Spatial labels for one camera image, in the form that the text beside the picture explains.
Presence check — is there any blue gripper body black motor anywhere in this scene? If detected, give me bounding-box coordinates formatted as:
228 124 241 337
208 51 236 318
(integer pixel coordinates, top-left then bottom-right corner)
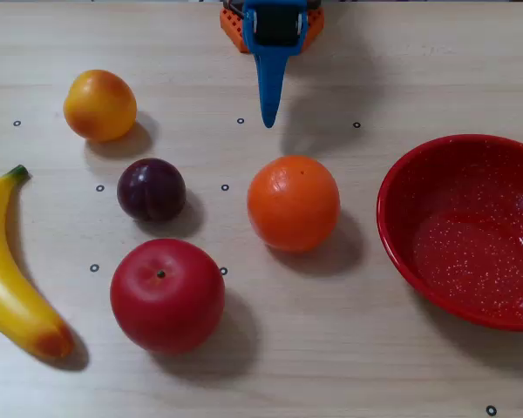
242 0 309 57

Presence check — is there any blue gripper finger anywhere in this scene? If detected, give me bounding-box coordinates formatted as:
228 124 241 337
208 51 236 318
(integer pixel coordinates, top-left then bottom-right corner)
253 51 289 129

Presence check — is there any yellow orange toy peach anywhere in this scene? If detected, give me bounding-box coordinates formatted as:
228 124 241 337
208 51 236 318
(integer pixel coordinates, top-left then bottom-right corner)
63 69 138 143

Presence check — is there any orange robot base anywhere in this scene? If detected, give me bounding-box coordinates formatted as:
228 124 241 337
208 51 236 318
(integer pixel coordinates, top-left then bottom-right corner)
220 6 325 56

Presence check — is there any red speckled bowl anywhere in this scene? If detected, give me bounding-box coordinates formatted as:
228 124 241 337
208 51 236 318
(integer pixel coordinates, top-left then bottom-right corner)
376 133 523 333

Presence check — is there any orange toy orange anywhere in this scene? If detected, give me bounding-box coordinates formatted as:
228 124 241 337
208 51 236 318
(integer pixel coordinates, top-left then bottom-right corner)
247 155 342 253

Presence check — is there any dark purple toy plum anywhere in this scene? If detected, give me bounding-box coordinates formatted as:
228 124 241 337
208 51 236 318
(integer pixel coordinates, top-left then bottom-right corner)
116 158 187 223

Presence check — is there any red toy apple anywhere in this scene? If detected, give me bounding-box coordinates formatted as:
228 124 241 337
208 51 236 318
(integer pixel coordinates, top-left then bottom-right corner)
110 238 227 354

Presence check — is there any yellow toy banana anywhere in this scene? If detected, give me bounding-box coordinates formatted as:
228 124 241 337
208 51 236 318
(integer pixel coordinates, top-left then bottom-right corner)
0 164 76 360

